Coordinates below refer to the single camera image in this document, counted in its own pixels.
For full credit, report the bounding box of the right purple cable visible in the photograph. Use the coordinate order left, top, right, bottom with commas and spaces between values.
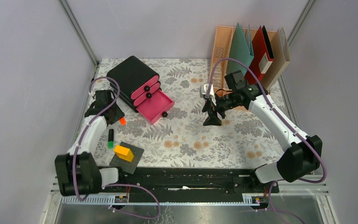
206, 57, 328, 224

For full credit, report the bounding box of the yellow toy block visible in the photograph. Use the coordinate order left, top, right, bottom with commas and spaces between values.
113, 145, 134, 162

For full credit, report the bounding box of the floral table mat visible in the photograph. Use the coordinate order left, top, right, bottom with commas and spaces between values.
70, 58, 291, 169

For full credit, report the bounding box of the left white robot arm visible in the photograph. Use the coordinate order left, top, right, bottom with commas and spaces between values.
55, 90, 126, 197

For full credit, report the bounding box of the beige folder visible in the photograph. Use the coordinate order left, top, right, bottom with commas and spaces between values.
261, 27, 290, 91

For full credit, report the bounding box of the orange highlighter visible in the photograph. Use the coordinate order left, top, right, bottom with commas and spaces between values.
119, 117, 126, 126

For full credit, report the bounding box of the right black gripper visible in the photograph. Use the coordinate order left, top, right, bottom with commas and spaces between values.
202, 91, 241, 127

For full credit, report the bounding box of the red folder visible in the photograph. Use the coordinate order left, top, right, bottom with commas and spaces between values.
249, 26, 274, 82

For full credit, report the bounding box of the green highlighter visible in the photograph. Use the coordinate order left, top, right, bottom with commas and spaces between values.
107, 129, 114, 149

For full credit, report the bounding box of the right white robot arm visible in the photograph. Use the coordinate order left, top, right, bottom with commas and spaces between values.
200, 70, 322, 192

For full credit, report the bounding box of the black mounting rail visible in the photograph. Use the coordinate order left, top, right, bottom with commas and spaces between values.
102, 167, 279, 203

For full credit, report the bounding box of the peach plastic file organizer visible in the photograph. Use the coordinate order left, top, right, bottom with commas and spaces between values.
209, 26, 235, 97

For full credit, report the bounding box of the black pink drawer box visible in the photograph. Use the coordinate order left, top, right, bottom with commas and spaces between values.
106, 56, 175, 125

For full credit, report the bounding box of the teal folder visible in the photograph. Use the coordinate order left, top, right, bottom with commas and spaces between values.
226, 23, 254, 75

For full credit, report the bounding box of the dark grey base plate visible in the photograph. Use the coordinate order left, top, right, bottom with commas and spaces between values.
109, 142, 145, 174

